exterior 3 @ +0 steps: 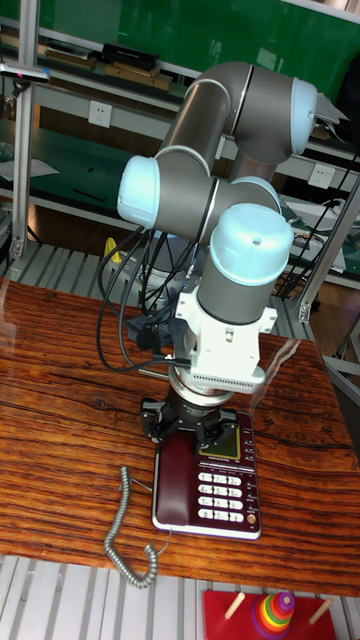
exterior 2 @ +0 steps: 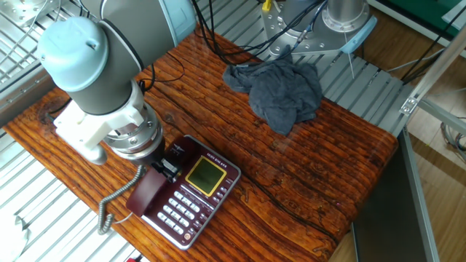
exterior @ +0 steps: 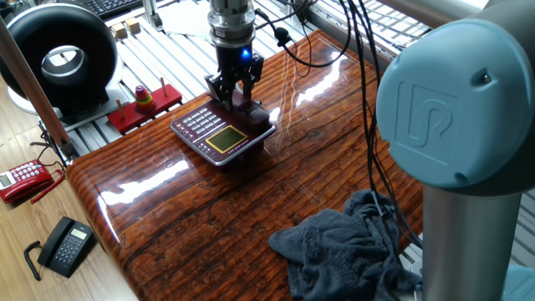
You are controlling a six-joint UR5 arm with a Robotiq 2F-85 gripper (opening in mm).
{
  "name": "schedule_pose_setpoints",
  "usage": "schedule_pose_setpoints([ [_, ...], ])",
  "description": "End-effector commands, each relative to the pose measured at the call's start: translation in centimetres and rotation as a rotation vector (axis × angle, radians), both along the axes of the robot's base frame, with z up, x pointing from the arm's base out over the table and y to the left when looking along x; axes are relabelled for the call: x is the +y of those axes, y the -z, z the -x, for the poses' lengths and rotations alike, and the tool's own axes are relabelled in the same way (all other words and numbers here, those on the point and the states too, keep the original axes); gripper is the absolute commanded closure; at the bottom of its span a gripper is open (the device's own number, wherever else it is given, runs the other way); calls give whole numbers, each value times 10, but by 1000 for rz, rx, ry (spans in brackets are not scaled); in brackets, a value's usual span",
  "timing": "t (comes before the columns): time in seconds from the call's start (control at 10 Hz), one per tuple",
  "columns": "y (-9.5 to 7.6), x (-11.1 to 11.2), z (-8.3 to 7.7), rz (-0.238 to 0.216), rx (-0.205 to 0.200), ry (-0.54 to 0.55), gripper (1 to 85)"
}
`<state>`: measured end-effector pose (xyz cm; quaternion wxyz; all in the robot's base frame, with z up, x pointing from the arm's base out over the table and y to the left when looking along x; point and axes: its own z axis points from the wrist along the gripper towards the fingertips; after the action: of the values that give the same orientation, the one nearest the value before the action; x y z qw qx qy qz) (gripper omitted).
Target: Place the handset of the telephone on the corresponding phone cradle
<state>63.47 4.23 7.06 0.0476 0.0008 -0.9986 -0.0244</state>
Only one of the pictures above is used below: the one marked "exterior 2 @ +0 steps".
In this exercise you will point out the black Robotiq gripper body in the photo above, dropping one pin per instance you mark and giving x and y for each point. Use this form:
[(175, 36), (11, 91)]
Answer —
[(154, 154)]

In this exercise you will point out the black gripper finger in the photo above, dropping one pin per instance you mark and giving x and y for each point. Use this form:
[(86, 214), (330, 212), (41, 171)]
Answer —
[(169, 169)]

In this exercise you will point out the maroon telephone handset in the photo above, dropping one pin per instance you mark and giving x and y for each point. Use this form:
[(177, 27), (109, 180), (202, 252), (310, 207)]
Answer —
[(145, 193)]

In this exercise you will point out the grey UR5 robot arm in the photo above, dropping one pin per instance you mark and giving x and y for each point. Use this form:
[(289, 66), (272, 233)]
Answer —
[(109, 65)]

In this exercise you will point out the maroon telephone base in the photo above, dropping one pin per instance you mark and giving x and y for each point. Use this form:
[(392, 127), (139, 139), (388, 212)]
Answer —
[(207, 178)]

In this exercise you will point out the white vented wrist box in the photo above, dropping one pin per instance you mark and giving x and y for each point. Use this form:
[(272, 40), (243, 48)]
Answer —
[(87, 134)]

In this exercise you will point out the dark grey cloth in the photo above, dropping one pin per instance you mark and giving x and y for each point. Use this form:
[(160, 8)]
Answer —
[(280, 94)]

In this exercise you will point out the white plastic sheet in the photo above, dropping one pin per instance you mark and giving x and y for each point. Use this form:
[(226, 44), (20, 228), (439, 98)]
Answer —
[(12, 240)]

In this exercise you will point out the silver robot mounting plate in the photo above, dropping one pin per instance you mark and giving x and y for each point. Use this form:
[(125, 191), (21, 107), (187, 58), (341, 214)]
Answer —
[(280, 40)]

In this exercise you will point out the yellow clip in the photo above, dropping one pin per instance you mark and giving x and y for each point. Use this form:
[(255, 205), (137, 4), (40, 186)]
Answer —
[(267, 5)]

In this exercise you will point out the grey side panel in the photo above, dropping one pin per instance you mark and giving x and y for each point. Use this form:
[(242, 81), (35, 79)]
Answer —
[(389, 211)]

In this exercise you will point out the grey aluminium table rail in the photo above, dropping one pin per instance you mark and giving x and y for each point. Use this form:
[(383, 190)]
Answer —
[(22, 98)]

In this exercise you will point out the aluminium frame beam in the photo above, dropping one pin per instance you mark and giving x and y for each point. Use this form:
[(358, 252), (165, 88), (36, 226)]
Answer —
[(433, 76)]

